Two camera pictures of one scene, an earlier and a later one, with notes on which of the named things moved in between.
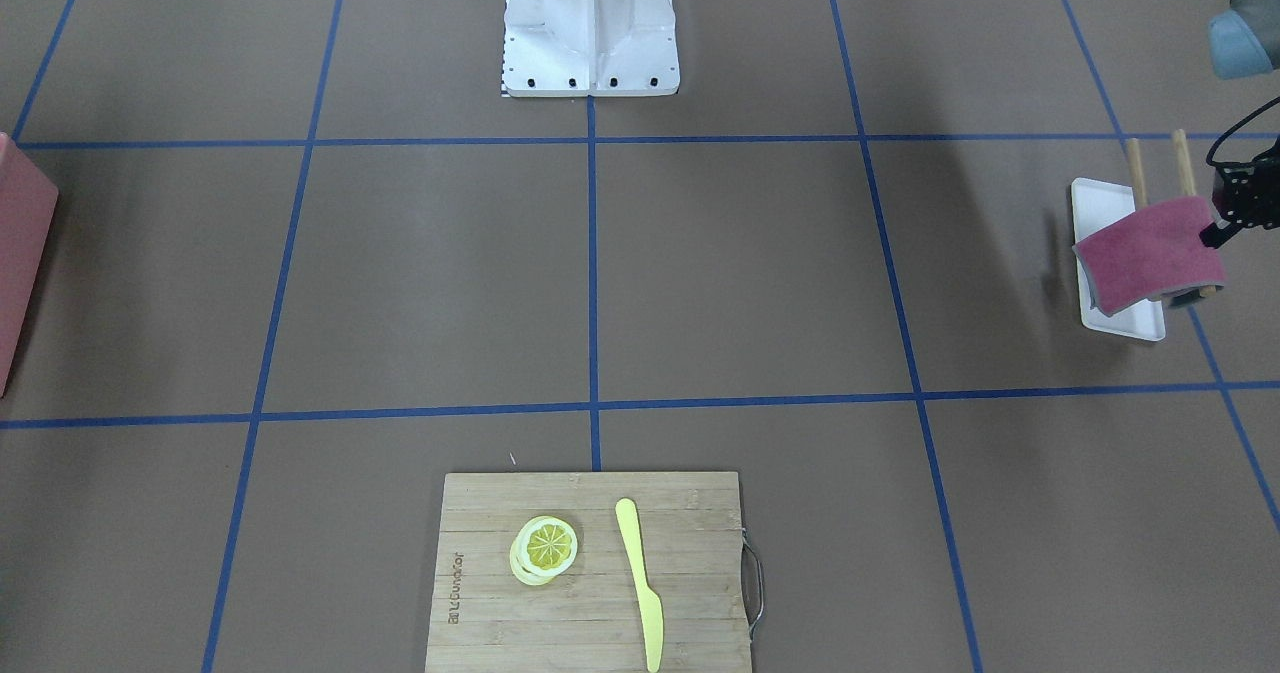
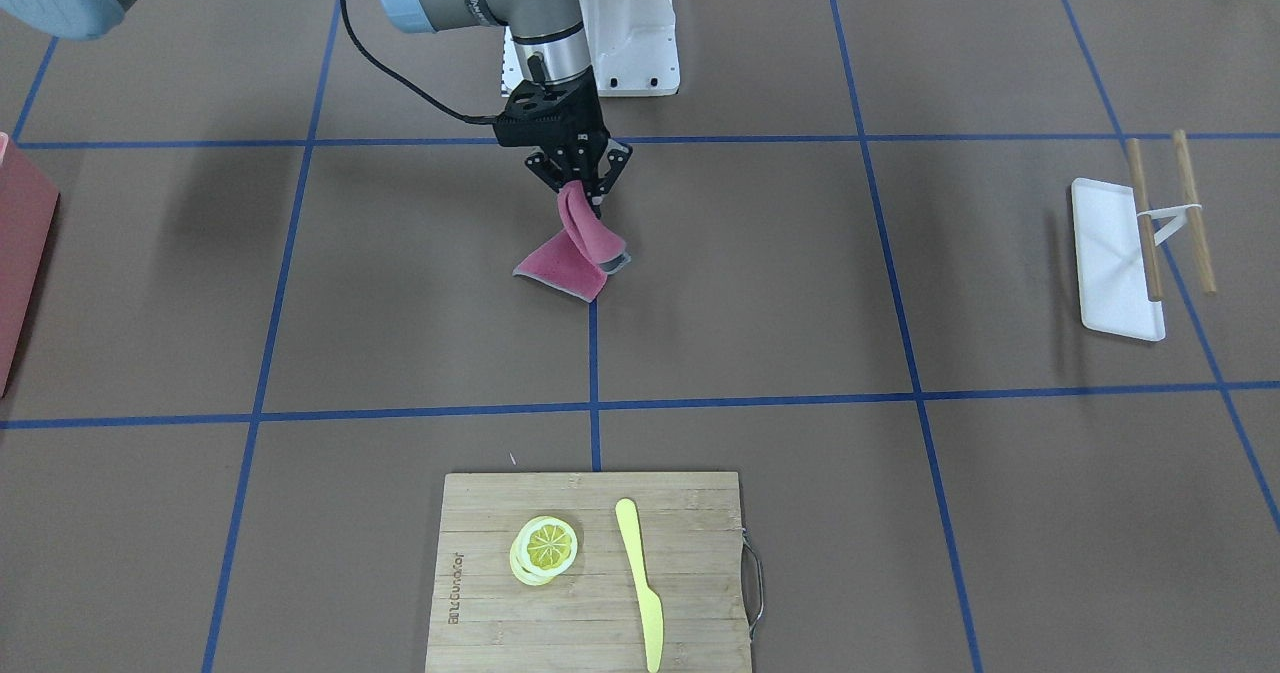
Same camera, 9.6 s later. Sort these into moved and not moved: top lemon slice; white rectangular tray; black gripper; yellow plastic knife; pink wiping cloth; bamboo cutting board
Moved: pink wiping cloth; black gripper
Not moved: white rectangular tray; bamboo cutting board; yellow plastic knife; top lemon slice
